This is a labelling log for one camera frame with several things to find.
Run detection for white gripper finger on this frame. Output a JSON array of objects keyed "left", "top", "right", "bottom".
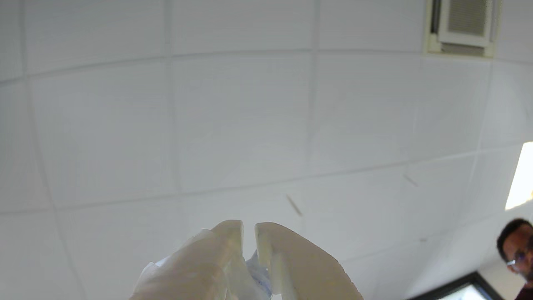
[
  {"left": 255, "top": 222, "right": 364, "bottom": 300},
  {"left": 129, "top": 220, "right": 267, "bottom": 300}
]

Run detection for black-framed window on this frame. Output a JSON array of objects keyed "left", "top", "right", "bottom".
[{"left": 406, "top": 271, "right": 506, "bottom": 300}]

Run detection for person in dark clothes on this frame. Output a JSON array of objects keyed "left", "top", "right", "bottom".
[{"left": 496, "top": 218, "right": 533, "bottom": 300}]

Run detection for bright ceiling light panel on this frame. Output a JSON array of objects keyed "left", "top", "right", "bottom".
[{"left": 505, "top": 142, "right": 533, "bottom": 211}]

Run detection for ceiling air vent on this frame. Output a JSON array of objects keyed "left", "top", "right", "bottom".
[{"left": 425, "top": 0, "right": 500, "bottom": 58}]

